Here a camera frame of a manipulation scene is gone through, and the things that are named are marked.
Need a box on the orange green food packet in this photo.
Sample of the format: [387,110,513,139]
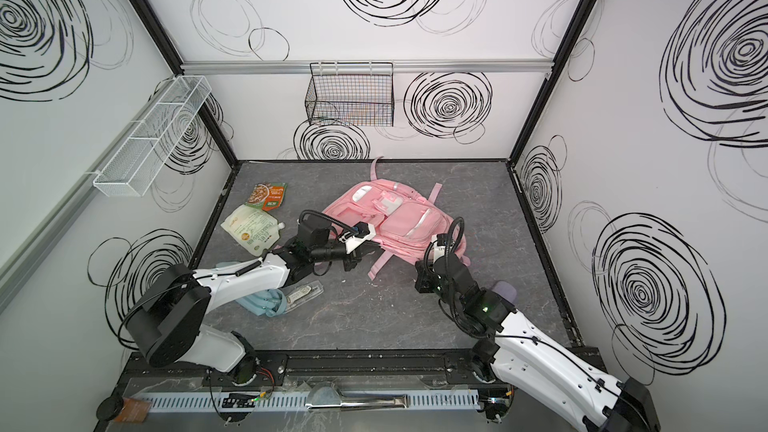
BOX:
[245,183,287,212]

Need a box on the light blue pencil pouch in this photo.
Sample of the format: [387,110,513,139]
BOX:
[235,289,288,318]

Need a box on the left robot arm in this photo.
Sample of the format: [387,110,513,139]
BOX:
[118,210,376,377]

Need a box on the black wire wall basket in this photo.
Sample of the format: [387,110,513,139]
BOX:
[304,61,395,127]

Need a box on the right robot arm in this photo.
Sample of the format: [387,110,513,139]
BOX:
[416,234,661,431]

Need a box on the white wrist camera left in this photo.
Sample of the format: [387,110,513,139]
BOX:
[341,222,376,255]

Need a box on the pink student backpack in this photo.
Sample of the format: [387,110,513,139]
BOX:
[323,161,453,279]

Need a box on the white green spout pouch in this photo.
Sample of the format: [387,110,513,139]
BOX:
[220,205,285,257]

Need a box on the white mesh wall shelf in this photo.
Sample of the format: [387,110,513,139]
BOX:
[93,76,212,197]

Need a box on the white slotted cable duct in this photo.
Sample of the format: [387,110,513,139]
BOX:
[134,386,480,413]

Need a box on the brown black button box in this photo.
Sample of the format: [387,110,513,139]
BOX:
[96,395,152,423]

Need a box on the lilac glasses case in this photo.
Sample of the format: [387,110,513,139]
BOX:
[491,281,518,304]

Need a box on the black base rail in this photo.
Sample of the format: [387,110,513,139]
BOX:
[119,347,607,386]

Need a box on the clear plastic packet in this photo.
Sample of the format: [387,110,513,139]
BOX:
[285,280,324,313]

